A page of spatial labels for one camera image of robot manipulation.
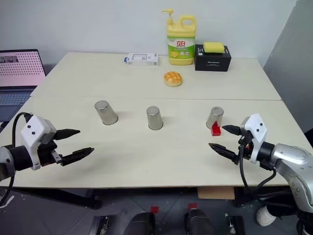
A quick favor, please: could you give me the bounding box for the brown cardboard piece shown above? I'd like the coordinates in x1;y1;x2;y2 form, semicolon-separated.
197;187;236;200

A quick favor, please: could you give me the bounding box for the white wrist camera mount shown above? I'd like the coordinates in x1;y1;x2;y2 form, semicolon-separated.
20;115;57;171
240;113;269;164

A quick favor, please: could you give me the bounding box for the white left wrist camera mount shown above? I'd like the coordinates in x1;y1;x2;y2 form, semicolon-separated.
20;115;57;171

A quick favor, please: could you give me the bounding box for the yellow sponge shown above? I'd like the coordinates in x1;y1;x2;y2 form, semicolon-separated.
203;41;225;55

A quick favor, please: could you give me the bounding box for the white rounded foot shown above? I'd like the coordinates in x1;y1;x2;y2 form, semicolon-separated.
256;204;277;227

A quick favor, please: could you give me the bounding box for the black cardboard box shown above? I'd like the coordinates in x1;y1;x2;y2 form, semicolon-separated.
194;44;232;72

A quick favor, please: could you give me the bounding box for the golden bread bun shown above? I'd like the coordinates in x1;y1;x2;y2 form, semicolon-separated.
163;71;183;87

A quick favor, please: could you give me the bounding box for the yellow detergent pump bottle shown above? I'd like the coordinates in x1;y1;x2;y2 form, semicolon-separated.
160;8;197;66

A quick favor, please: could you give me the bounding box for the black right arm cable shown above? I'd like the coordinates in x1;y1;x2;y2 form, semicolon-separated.
238;144;277;194

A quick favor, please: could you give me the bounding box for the white flat packaging box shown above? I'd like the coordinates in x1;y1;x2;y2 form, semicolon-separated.
123;52;160;67

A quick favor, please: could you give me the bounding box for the dark rounded shape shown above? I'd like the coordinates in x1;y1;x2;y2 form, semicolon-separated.
124;211;157;235
184;209;216;235

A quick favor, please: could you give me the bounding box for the grey partition panel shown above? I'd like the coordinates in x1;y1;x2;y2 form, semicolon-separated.
262;0;313;139

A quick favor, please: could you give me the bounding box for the small red plastic block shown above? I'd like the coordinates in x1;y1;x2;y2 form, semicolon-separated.
211;121;223;137

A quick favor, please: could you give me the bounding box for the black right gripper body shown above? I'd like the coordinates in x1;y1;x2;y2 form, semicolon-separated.
236;129;255;163

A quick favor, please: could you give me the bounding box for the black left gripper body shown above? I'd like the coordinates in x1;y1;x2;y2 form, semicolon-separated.
36;136;65;167

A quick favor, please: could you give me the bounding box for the upturned steel cup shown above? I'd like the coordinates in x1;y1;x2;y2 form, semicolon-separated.
94;99;119;126
146;105;164;131
205;106;224;130

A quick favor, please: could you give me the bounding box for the black table leg frame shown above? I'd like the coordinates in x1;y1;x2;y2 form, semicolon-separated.
12;188;103;210

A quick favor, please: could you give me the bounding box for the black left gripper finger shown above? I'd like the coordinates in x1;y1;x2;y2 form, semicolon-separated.
54;129;82;141
60;147;95;167

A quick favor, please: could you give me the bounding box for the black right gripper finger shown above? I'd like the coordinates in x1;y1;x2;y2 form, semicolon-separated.
208;142;240;165
221;124;242;136

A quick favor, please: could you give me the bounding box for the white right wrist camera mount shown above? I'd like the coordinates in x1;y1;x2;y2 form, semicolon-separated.
240;113;269;164

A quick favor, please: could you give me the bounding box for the open grey laptop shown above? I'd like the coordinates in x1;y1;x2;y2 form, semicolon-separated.
0;48;47;122

